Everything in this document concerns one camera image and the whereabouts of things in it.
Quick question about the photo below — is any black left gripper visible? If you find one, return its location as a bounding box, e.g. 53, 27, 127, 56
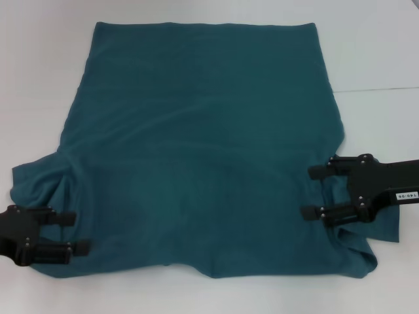
0, 205, 91, 267

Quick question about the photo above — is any teal blue shirt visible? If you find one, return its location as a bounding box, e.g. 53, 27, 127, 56
9, 21, 401, 294

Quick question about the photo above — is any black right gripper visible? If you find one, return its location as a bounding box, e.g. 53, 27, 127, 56
301, 153, 419, 228

